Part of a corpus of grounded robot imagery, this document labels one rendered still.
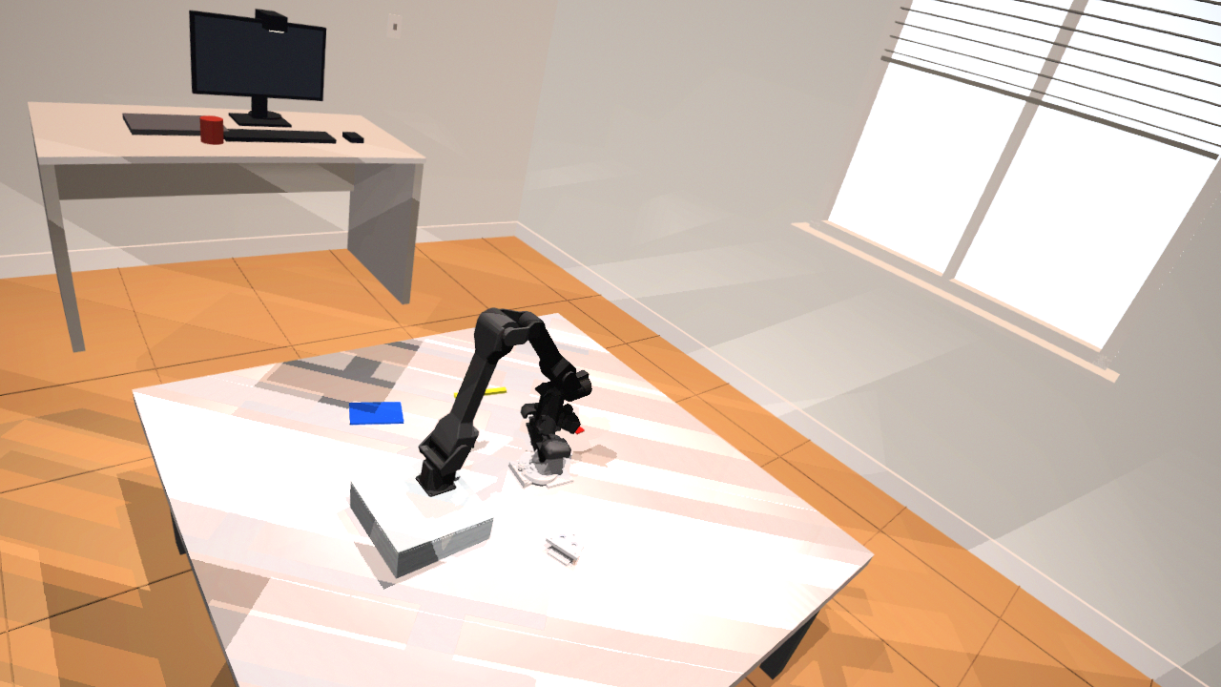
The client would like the blue flat rectangular plate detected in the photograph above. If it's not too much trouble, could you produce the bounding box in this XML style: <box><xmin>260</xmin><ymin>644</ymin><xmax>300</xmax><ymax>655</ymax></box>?
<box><xmin>349</xmin><ymin>401</ymin><xmax>404</xmax><ymax>426</ymax></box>

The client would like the yellow flat bar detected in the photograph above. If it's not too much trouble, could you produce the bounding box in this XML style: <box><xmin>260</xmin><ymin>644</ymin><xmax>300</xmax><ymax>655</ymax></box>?
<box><xmin>454</xmin><ymin>387</ymin><xmax>507</xmax><ymax>398</ymax></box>

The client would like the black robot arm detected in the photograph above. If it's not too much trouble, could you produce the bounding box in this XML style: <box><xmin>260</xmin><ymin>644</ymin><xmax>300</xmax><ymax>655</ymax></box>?
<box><xmin>416</xmin><ymin>308</ymin><xmax>592</xmax><ymax>497</ymax></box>

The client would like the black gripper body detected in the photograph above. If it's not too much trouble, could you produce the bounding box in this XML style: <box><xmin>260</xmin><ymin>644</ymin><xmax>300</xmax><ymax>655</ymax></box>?
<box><xmin>520</xmin><ymin>403</ymin><xmax>571</xmax><ymax>460</ymax></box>

